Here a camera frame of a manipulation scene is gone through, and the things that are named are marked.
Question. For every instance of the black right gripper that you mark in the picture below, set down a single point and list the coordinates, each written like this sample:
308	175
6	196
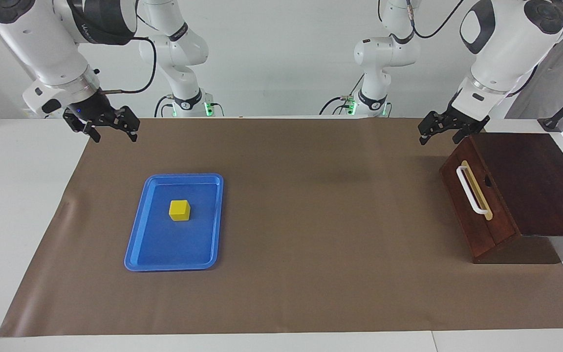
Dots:
93	110

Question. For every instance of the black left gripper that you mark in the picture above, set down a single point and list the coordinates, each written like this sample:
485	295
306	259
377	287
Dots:
450	120

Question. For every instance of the yellow block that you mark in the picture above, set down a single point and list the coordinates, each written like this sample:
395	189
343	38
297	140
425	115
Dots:
179	210

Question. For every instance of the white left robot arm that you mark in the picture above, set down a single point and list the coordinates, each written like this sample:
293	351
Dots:
506	44

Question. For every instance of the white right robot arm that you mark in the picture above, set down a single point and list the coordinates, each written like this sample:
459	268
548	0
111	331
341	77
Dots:
42	44

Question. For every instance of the dark wooden drawer cabinet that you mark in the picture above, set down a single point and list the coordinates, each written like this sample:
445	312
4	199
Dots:
545	186

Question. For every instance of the person in grey trousers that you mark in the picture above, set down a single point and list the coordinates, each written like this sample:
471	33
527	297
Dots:
545	88

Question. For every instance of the blue plastic tray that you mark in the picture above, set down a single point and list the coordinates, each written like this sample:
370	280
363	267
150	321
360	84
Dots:
164	244

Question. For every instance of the brown paper table mat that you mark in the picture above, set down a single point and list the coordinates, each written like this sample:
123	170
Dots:
311	244

